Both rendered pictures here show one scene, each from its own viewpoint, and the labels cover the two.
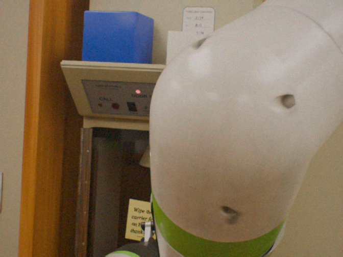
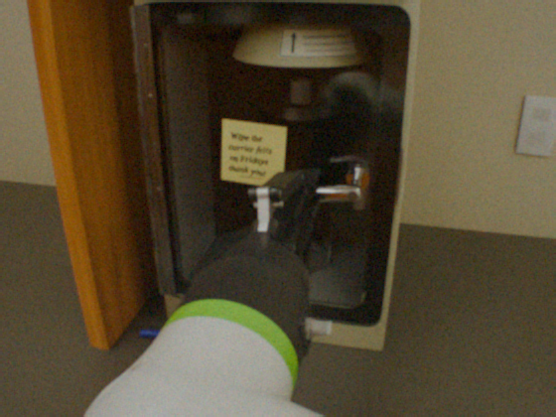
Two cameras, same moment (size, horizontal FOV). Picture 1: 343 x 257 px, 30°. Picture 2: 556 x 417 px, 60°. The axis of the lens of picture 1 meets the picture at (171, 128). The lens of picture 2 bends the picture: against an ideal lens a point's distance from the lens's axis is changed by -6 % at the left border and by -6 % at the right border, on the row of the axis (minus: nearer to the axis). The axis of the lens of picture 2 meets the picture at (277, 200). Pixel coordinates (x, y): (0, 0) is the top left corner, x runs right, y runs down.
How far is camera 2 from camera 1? 64 cm
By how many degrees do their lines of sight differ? 22
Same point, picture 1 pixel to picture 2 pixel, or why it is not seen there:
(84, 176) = (146, 85)
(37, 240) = (85, 195)
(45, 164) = (78, 75)
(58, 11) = not seen: outside the picture
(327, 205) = (481, 91)
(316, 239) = (463, 135)
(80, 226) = (151, 163)
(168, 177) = not seen: outside the picture
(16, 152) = not seen: hidden behind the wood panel
